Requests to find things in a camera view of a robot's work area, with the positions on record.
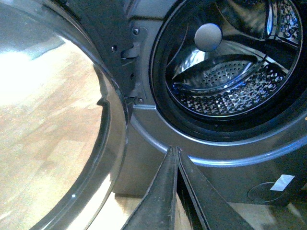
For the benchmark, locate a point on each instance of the washing machine round door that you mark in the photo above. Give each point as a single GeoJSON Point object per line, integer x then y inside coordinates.
{"type": "Point", "coordinates": [63, 120]}

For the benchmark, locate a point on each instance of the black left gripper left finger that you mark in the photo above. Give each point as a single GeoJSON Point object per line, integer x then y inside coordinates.
{"type": "Point", "coordinates": [156, 211]}

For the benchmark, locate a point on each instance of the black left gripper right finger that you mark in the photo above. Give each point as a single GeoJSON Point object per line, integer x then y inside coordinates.
{"type": "Point", "coordinates": [205, 208]}

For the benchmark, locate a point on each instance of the grey front-load washing machine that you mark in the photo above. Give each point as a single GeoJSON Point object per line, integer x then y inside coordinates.
{"type": "Point", "coordinates": [239, 112]}

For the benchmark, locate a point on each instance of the white tape piece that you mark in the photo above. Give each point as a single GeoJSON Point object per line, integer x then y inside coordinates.
{"type": "Point", "coordinates": [282, 182]}

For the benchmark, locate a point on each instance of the white drum centre knob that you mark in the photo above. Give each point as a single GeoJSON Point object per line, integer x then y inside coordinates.
{"type": "Point", "coordinates": [208, 37]}

